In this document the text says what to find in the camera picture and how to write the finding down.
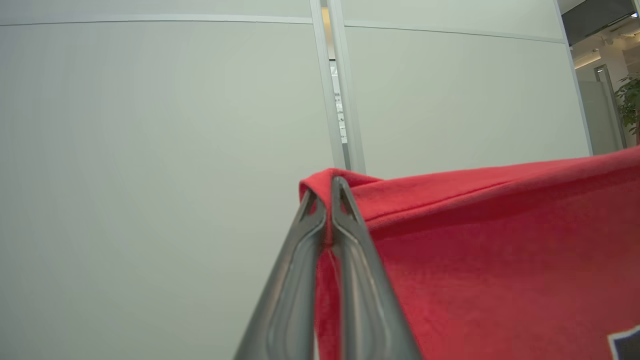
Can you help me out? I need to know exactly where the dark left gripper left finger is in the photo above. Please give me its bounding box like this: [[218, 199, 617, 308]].
[[234, 189, 328, 360]]

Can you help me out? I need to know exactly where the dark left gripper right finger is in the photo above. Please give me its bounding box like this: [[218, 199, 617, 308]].
[[330, 176, 423, 360]]

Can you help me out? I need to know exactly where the red and white jersey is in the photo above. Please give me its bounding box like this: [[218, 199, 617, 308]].
[[299, 146, 640, 360]]

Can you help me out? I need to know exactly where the green potted plant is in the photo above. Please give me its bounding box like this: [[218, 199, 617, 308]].
[[614, 72, 640, 146]]

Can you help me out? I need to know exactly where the grey partition post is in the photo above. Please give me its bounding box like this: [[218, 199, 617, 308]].
[[309, 0, 347, 171], [327, 0, 367, 174]]

